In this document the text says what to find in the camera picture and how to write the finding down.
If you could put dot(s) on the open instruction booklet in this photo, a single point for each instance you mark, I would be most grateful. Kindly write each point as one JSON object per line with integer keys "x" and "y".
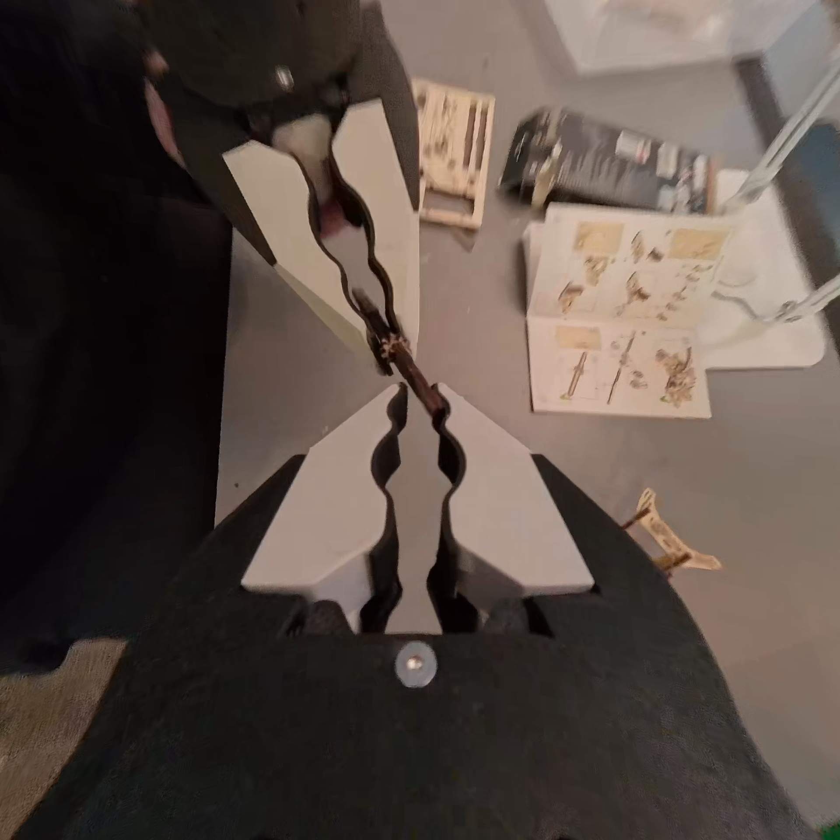
{"x": 623, "y": 315}

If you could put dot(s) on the dark blue cloth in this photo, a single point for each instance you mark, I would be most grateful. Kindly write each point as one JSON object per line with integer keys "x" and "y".
{"x": 823, "y": 177}

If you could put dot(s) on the wooden axle rod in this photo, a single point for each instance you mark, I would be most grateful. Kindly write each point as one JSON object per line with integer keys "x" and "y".
{"x": 387, "y": 344}

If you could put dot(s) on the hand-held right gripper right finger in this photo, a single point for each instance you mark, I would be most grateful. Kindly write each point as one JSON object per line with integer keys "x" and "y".
{"x": 512, "y": 525}

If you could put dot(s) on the white-based clear acrylic stand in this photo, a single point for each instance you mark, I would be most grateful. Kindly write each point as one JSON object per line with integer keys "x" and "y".
{"x": 774, "y": 275}

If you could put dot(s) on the person's dark clothing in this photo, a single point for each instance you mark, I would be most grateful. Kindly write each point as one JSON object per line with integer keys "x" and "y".
{"x": 98, "y": 361}

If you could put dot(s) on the clear plastic storage box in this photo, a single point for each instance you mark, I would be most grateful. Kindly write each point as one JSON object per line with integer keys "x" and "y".
{"x": 669, "y": 33}

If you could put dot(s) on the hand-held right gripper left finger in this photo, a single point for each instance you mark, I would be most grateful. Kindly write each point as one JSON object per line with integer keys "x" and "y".
{"x": 315, "y": 518}

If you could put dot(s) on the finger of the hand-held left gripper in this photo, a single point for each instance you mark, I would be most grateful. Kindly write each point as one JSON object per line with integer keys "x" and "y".
{"x": 275, "y": 203}
{"x": 390, "y": 197}

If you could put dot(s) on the laser-cut wooden parts sheet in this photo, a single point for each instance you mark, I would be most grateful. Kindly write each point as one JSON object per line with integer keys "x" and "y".
{"x": 453, "y": 151}

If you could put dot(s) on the black model kit box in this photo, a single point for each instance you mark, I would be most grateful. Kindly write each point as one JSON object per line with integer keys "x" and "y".
{"x": 604, "y": 164}

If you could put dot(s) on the person's left hand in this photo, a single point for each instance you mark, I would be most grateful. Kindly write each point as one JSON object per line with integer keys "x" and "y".
{"x": 161, "y": 111}

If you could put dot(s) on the partly built wooden model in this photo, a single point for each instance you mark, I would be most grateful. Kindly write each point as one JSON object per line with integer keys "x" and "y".
{"x": 663, "y": 531}

